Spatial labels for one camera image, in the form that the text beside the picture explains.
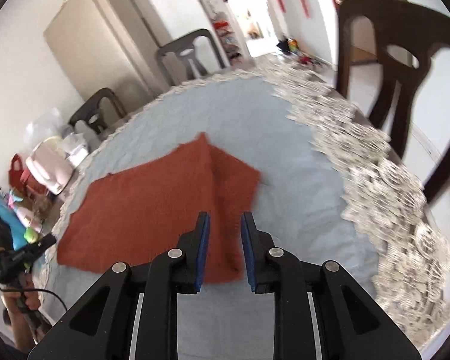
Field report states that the dark chair at left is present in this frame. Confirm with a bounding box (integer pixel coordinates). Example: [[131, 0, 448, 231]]
[[69, 88, 127, 135]]

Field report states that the person's left hand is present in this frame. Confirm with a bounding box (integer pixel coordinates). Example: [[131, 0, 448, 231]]
[[1, 273, 43, 354]]

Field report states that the pink white kettle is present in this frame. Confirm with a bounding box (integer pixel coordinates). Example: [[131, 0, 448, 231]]
[[26, 142, 74, 195]]

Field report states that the dark chair at right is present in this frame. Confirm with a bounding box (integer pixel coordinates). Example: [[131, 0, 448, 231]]
[[335, 0, 450, 205]]

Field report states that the white lace tablecloth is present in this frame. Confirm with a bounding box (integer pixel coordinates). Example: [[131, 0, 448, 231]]
[[48, 58, 450, 359]]

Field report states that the rust red knitted sweater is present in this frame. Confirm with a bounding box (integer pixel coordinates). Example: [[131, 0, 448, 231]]
[[57, 133, 260, 283]]

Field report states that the colourful clutter on table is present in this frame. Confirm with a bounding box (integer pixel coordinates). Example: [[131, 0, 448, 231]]
[[0, 186, 58, 282]]

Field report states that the shoe rack with shoes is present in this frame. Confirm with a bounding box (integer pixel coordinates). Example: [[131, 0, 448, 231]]
[[212, 12, 243, 66]]

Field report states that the white plastic bag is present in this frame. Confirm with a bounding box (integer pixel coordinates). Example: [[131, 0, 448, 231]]
[[24, 108, 89, 168]]

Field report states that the light blue quilted table cover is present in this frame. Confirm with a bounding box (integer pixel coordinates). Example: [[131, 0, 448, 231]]
[[30, 77, 397, 359]]

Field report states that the black cable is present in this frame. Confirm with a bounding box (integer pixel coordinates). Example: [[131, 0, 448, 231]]
[[0, 280, 69, 312]]

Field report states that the red bag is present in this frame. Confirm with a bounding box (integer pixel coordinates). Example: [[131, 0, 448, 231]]
[[9, 154, 47, 197]]

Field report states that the dark chair at far end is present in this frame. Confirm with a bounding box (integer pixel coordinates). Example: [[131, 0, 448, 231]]
[[155, 28, 226, 86]]

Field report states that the beige refrigerator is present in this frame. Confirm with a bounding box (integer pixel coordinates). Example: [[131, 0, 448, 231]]
[[43, 0, 171, 112]]

